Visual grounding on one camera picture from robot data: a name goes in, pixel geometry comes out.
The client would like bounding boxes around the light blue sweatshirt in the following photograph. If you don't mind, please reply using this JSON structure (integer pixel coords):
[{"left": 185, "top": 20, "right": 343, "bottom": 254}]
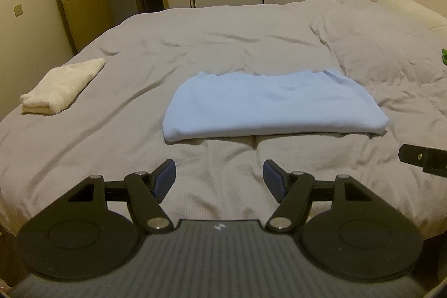
[{"left": 162, "top": 69, "right": 389, "bottom": 142}]

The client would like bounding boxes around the green object on bed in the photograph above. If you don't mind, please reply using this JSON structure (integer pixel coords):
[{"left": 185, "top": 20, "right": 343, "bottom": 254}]
[{"left": 442, "top": 48, "right": 447, "bottom": 66}]

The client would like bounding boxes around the white pillow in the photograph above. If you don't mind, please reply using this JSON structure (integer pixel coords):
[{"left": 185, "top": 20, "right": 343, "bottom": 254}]
[{"left": 377, "top": 0, "right": 446, "bottom": 36}]

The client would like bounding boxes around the cream folded fluffy garment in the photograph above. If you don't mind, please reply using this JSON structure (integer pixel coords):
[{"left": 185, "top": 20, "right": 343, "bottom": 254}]
[{"left": 20, "top": 58, "right": 106, "bottom": 115}]

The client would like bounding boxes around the wall light switch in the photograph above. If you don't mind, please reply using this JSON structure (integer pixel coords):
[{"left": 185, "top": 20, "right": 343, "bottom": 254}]
[{"left": 14, "top": 4, "right": 23, "bottom": 17}]

